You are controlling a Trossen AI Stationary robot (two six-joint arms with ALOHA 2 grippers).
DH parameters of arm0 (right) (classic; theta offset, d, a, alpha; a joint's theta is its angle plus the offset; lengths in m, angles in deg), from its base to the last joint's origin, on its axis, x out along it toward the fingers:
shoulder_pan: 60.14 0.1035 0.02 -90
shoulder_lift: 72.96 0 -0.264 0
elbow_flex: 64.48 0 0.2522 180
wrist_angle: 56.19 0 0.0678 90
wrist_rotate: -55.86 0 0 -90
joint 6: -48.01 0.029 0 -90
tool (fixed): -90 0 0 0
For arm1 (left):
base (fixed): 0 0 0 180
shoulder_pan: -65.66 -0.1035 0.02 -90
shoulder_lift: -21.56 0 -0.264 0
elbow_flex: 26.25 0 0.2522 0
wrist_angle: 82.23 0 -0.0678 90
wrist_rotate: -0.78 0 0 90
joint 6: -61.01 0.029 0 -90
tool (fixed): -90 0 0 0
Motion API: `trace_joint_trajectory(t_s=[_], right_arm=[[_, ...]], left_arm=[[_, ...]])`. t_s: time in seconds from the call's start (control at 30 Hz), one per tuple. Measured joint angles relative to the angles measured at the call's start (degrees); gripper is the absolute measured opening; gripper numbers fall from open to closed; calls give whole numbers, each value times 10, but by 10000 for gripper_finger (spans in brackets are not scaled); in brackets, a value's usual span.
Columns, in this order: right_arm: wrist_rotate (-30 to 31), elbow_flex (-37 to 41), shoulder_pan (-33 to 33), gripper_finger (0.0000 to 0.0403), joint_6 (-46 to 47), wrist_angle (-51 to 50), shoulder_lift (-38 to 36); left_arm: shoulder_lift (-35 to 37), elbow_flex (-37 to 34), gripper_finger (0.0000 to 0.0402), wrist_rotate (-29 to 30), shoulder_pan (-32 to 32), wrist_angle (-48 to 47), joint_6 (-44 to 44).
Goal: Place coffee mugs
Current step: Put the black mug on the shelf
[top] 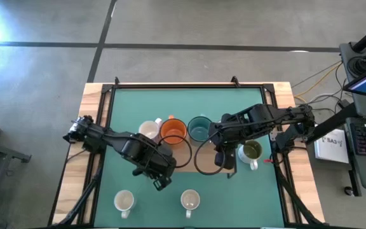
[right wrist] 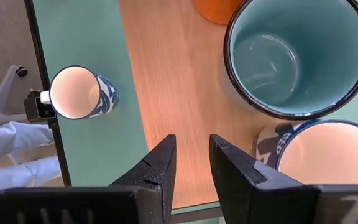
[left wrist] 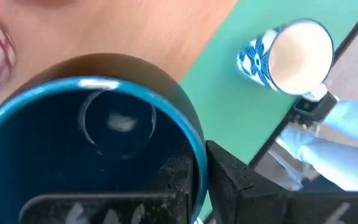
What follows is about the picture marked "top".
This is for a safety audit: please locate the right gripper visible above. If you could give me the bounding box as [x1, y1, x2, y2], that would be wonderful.
[208, 120, 240, 171]

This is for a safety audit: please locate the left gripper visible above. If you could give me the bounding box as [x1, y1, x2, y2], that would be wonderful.
[132, 149, 177, 191]

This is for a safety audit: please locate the white mug green interior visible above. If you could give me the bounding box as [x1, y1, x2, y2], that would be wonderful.
[237, 139, 264, 171]

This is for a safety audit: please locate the orange enamel mug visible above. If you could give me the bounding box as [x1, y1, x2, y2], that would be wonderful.
[159, 114, 189, 146]

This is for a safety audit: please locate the white mug checkered pattern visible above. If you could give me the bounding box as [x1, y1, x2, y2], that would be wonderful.
[138, 118, 163, 141]

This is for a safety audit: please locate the teal enamel mug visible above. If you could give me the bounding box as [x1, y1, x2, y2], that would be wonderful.
[187, 114, 213, 142]

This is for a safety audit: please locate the white mug blue floral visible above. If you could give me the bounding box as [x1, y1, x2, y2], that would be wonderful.
[180, 188, 201, 219]

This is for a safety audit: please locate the plain white mug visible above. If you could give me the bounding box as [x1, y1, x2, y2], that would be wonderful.
[113, 189, 136, 219]

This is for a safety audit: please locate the green table mat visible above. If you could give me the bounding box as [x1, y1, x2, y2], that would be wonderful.
[93, 88, 285, 228]

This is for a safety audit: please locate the white cardboard box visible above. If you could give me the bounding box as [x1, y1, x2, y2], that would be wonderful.
[313, 128, 349, 164]

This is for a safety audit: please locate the black support bar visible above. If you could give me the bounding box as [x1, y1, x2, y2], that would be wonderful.
[306, 102, 358, 144]

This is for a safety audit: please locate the grey equipment box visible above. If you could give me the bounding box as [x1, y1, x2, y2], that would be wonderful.
[339, 40, 366, 84]

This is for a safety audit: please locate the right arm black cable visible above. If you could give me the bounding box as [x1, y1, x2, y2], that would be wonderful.
[194, 132, 231, 176]

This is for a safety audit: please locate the black diagonal frame strut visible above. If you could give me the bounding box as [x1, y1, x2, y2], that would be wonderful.
[51, 158, 106, 228]
[274, 165, 325, 227]

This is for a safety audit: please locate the black metal table frame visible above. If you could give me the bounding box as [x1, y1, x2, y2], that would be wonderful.
[87, 83, 294, 228]

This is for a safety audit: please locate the yellow cable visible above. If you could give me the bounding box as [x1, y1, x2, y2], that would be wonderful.
[294, 62, 342, 98]

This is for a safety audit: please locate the coiled black cable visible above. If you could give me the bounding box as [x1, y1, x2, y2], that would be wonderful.
[348, 55, 366, 77]

